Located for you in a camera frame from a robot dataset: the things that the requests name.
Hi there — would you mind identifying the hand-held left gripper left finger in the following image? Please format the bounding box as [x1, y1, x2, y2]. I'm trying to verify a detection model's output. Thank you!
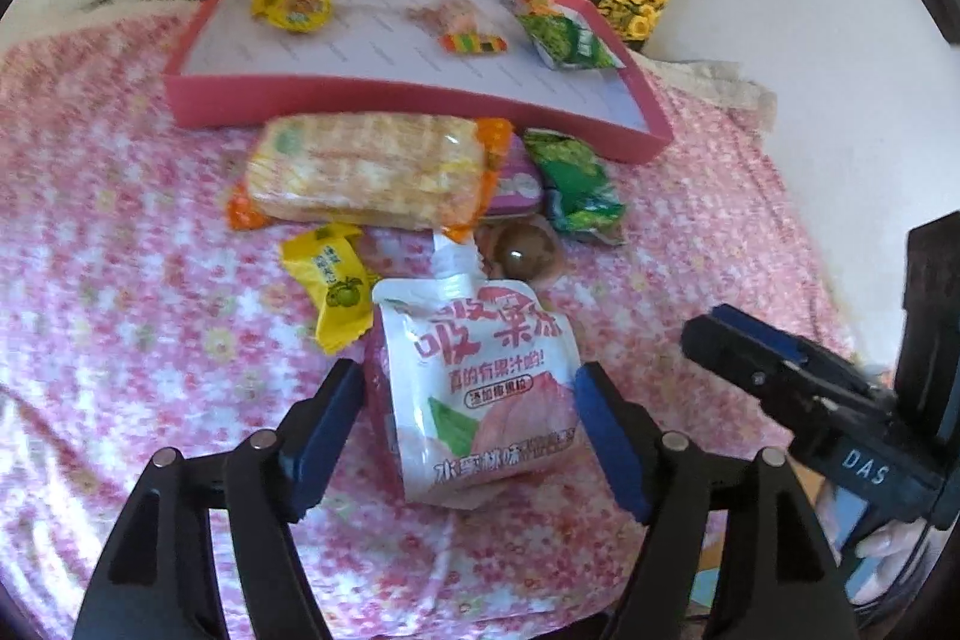
[71, 357, 367, 640]

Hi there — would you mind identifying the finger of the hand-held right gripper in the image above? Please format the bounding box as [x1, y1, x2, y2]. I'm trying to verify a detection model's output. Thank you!
[709, 304, 890, 393]
[681, 317, 878, 444]

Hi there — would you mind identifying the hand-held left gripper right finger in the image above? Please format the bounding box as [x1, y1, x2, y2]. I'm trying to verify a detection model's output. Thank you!
[572, 361, 863, 640]

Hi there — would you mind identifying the pink jelly pouch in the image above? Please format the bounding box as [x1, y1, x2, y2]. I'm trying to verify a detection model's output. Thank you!
[364, 227, 590, 510]

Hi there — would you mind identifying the orange cracker packet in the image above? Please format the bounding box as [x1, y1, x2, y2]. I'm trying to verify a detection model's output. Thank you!
[225, 113, 515, 232]

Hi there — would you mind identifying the purple tin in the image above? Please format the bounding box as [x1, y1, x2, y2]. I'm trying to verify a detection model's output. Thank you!
[487, 134, 542, 220]

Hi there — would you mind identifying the pink cardboard box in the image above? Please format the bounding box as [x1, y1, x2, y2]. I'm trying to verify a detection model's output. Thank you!
[163, 0, 674, 165]

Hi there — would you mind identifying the person's right hand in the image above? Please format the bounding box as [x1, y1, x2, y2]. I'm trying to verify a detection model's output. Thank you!
[855, 518, 929, 566]

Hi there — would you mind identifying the yellow candy packet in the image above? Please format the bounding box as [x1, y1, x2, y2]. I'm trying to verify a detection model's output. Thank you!
[281, 222, 372, 354]

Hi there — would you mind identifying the brown ball snack packet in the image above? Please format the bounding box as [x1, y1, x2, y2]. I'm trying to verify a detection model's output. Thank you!
[480, 218, 563, 285]

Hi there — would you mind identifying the pink floral blanket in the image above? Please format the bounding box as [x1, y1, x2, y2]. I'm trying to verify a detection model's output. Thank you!
[0, 2, 863, 640]

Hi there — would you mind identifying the green orange-topped snack packet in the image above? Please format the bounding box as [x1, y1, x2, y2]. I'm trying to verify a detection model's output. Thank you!
[501, 0, 623, 73]

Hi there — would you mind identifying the rainbow striped candy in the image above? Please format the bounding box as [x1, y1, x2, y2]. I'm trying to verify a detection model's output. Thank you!
[442, 31, 509, 56]

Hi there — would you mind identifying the yellow round snack packet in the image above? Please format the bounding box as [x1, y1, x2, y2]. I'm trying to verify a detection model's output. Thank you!
[250, 0, 335, 35]

